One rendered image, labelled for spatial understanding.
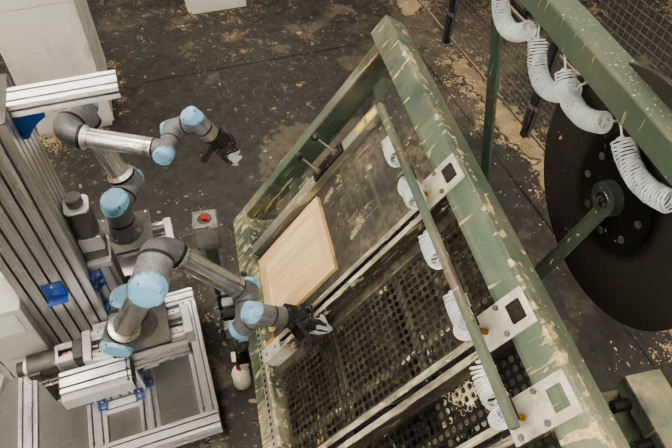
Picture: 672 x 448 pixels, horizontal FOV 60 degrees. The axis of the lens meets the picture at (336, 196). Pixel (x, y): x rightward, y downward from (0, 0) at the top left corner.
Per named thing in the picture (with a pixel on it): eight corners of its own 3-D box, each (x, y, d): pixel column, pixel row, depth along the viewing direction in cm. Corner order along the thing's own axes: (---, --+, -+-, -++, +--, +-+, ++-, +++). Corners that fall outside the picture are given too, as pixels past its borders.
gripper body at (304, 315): (314, 305, 211) (287, 299, 204) (319, 326, 205) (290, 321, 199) (303, 316, 215) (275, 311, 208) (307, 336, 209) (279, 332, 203)
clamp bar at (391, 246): (275, 348, 242) (224, 341, 229) (474, 162, 180) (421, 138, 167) (279, 370, 236) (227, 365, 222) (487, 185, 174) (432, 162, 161)
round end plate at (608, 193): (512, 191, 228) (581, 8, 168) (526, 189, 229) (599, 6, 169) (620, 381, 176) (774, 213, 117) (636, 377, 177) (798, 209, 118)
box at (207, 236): (196, 233, 298) (191, 211, 285) (220, 230, 300) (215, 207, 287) (198, 252, 290) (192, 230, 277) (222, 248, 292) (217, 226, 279)
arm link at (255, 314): (237, 305, 199) (250, 295, 194) (265, 310, 206) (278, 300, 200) (238, 327, 195) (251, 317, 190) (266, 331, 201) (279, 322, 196)
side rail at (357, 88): (262, 211, 297) (244, 206, 290) (399, 49, 239) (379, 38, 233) (264, 220, 293) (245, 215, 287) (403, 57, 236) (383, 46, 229)
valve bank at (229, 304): (216, 291, 296) (210, 264, 278) (244, 286, 299) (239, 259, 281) (225, 383, 264) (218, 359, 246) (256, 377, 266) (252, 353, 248)
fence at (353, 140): (259, 247, 277) (251, 246, 275) (381, 108, 228) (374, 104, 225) (260, 256, 274) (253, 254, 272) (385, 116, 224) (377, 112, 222)
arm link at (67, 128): (38, 130, 212) (170, 150, 212) (51, 111, 219) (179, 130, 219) (46, 152, 220) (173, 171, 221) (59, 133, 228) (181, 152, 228)
